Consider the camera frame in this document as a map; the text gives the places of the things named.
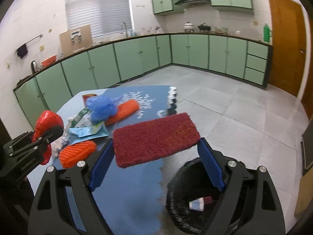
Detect red foam net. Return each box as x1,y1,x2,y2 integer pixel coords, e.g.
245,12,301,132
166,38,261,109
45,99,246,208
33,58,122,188
32,110,64,165

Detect orange foam net sleeve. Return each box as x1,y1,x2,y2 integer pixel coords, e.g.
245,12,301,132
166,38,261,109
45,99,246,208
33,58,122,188
58,141,97,169

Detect dark red scrub pad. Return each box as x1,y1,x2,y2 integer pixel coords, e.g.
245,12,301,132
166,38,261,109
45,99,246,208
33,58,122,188
113,113,201,168

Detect black trash bin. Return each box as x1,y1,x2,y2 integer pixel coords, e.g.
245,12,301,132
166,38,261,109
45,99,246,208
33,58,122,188
166,158,223,234

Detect crumpled white paper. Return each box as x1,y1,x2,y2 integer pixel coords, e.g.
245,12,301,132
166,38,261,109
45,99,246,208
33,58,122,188
51,115,76,158

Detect light blue wrapper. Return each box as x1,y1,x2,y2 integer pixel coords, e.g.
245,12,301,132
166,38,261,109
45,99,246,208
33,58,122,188
68,123,109,145

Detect green white snack wrapper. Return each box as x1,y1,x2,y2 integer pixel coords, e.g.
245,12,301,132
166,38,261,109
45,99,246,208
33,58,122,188
71,108,95,128

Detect red white cup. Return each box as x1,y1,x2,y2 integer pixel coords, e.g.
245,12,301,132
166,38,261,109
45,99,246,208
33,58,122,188
189,196,213,212

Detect red paper cup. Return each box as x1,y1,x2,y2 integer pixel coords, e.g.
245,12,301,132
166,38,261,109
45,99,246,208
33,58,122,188
82,94,98,106

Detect blue plastic bag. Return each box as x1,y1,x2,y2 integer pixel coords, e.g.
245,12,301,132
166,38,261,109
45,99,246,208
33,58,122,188
85,94,122,124

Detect steel kettle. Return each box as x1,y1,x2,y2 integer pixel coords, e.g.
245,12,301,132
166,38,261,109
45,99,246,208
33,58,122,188
30,60,39,74

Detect orange basin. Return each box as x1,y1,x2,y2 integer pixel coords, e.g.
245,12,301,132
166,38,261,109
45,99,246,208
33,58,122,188
41,55,57,68

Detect dark hanging towel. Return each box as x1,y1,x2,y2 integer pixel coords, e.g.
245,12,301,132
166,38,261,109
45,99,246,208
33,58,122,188
16,43,28,59

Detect cardboard box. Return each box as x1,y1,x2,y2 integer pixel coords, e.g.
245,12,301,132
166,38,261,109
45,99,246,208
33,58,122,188
59,24,93,56

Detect green lower cabinets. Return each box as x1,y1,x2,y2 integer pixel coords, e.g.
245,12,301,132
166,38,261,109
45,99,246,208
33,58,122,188
13,33,273,126

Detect window blind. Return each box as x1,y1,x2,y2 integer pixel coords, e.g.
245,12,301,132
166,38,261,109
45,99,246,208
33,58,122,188
65,0,133,38

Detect wooden door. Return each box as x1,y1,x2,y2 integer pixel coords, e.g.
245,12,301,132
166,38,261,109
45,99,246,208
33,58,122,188
268,0,307,97

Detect green thermos bottle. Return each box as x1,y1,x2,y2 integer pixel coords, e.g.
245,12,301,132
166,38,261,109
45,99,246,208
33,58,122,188
263,23,272,43

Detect white pot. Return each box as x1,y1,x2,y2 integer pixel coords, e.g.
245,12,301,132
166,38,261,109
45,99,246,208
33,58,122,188
183,22,195,32

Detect black wok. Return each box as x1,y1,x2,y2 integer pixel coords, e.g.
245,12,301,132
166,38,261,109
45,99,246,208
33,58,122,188
198,24,211,33

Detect range hood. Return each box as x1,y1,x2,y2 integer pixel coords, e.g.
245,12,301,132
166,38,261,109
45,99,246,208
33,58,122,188
175,0,211,8

